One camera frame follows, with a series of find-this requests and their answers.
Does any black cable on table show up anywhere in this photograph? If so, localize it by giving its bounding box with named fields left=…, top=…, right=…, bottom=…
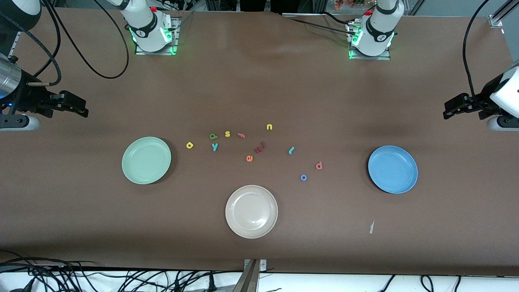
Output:
left=289, top=18, right=352, bottom=31
left=320, top=11, right=357, bottom=26

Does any aluminium frame rail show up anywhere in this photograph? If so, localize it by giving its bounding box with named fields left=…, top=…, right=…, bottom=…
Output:
left=7, top=32, right=21, bottom=61

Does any grey angled metal bar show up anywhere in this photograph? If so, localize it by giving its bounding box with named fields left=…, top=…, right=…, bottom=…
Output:
left=232, top=260, right=260, bottom=292

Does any aluminium frame post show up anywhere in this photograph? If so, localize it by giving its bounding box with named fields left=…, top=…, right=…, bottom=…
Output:
left=489, top=0, right=519, bottom=28

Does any beige plate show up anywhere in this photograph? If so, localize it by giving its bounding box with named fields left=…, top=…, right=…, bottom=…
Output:
left=225, top=185, right=279, bottom=239

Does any blue plate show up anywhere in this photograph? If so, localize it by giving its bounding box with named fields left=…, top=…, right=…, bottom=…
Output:
left=368, top=145, right=418, bottom=194

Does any brown table cover sheet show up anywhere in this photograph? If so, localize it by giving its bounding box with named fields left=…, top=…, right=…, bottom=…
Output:
left=0, top=7, right=519, bottom=277

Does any orange flower decoration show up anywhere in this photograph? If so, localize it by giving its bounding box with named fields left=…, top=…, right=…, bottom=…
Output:
left=335, top=0, right=377, bottom=11

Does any green plate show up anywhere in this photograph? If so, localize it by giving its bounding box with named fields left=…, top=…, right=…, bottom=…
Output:
left=122, top=137, right=172, bottom=185

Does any black right arm cable loop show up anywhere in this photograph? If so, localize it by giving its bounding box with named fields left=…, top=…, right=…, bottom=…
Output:
left=45, top=0, right=130, bottom=79

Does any silver metal bracket plate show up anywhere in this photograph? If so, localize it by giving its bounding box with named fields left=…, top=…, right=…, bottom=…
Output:
left=244, top=259, right=267, bottom=273

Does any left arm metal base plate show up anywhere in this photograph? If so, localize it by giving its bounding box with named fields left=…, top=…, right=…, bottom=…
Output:
left=348, top=20, right=392, bottom=61

